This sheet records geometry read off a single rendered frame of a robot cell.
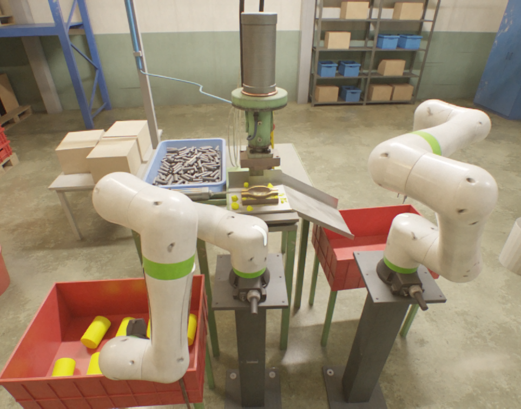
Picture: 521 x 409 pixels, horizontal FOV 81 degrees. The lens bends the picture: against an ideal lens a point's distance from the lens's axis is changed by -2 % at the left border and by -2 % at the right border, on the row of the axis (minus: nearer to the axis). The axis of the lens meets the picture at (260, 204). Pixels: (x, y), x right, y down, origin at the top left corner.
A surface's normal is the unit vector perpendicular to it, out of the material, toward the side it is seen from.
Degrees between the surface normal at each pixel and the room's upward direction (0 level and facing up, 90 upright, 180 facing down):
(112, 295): 90
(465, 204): 82
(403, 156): 42
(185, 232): 88
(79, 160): 90
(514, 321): 0
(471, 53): 90
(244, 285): 0
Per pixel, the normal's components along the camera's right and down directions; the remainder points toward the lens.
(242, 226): -0.10, -0.73
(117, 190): -0.22, -0.48
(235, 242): -0.53, 0.44
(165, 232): 0.11, 0.40
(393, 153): -0.48, -0.35
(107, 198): -0.37, -0.05
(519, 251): -0.87, 0.31
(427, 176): -0.70, -0.14
